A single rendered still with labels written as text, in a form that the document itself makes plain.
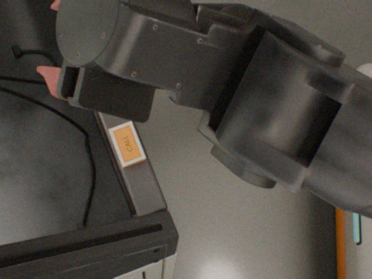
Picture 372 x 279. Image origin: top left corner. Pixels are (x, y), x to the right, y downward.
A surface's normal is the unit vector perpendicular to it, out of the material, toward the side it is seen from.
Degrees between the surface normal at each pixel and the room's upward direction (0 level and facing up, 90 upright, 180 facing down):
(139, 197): 0
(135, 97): 46
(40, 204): 0
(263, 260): 0
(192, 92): 57
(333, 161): 35
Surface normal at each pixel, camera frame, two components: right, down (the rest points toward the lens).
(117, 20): -0.72, -0.12
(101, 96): 0.67, 0.12
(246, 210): 0.04, -0.25
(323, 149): -0.45, 0.08
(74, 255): 0.65, -0.43
